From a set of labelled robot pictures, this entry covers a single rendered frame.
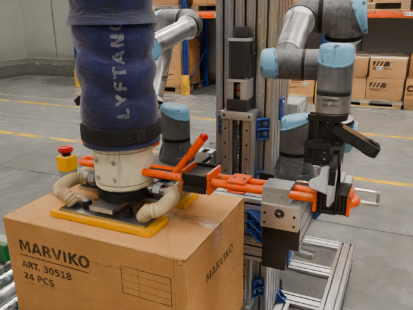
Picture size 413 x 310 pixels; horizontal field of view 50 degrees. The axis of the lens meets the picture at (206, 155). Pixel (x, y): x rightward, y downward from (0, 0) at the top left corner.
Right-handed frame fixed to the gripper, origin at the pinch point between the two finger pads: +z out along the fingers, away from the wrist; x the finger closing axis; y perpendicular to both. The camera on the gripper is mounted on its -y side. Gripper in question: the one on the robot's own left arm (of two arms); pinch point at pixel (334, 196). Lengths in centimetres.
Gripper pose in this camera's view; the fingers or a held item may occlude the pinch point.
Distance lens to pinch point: 110.8
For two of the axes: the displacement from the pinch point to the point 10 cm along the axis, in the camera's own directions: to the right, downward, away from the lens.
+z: 0.1, 9.5, 3.0
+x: -4.2, 2.7, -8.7
